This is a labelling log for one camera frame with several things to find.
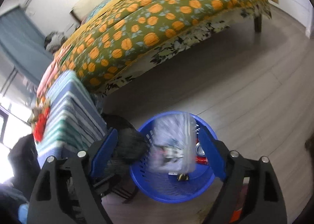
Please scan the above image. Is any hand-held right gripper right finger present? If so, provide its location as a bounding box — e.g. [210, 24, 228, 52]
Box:
[198, 127, 288, 224]

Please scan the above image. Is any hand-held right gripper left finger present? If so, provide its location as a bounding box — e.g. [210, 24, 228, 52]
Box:
[26, 127, 119, 224]

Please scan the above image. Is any red wrapper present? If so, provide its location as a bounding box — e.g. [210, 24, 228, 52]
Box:
[32, 110, 51, 142]

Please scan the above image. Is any clear plastic container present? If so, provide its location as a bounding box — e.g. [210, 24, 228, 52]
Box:
[147, 112, 198, 173]

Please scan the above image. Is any blue plastic basket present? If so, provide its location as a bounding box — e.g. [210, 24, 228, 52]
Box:
[130, 111, 219, 202]

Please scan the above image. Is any black fuzzy cloth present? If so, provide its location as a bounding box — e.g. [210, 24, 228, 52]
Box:
[102, 113, 149, 165]

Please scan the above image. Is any black framed window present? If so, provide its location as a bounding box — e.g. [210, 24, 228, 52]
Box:
[0, 67, 32, 151]

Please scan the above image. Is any dark cloth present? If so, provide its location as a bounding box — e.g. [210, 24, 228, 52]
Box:
[0, 182, 27, 217]

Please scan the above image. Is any blue cloth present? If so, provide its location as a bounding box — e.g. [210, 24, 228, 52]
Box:
[18, 203, 30, 224]

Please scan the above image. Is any folded pink striped sheet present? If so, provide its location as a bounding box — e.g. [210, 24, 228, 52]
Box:
[37, 63, 62, 99]

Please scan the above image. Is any leaf print bed skirt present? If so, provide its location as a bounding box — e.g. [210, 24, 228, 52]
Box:
[91, 3, 273, 97]

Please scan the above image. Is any blue curtain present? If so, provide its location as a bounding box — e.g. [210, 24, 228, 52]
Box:
[0, 4, 53, 82]

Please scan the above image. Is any pile of clothes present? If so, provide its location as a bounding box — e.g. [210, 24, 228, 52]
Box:
[44, 31, 67, 51]

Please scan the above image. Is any teal floral pillow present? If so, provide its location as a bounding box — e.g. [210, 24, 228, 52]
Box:
[83, 0, 138, 22]

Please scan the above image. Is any black table frame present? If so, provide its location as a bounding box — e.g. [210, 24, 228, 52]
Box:
[93, 175, 139, 205]

